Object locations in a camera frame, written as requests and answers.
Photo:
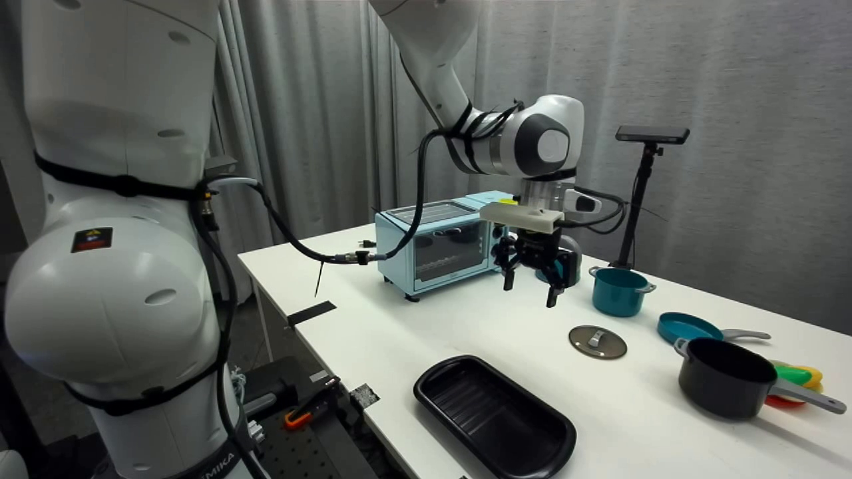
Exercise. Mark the black table bracket strip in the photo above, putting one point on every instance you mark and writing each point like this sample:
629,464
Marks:
309,313

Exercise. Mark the light blue toaster oven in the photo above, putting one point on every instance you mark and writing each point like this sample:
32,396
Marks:
462,256

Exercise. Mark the grey curtain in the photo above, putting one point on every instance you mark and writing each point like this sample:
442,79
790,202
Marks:
755,90

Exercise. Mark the grey metal clamp bracket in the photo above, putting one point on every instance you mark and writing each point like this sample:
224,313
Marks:
365,396

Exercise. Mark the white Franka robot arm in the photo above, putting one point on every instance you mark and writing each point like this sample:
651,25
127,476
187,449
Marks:
108,303

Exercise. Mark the black mounting base plate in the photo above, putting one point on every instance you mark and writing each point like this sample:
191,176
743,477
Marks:
328,455

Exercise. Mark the black T-shaped stand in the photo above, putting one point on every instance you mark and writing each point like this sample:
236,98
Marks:
654,135

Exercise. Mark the yellow toy corn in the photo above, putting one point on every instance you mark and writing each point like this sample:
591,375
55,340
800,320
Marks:
814,381

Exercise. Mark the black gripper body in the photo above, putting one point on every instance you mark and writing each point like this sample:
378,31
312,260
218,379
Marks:
534,246

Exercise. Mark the black saucepan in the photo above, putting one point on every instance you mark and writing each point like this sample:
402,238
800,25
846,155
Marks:
723,391

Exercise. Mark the black ridged baking tray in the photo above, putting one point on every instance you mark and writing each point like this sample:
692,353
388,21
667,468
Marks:
497,417

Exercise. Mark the red toy bowl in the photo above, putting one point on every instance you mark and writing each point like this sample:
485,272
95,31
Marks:
786,400

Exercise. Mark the green toy vegetable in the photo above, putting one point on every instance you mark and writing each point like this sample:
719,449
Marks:
791,375

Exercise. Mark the silver wrist camera bar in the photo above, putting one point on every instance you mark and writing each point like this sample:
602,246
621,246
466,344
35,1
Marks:
522,220

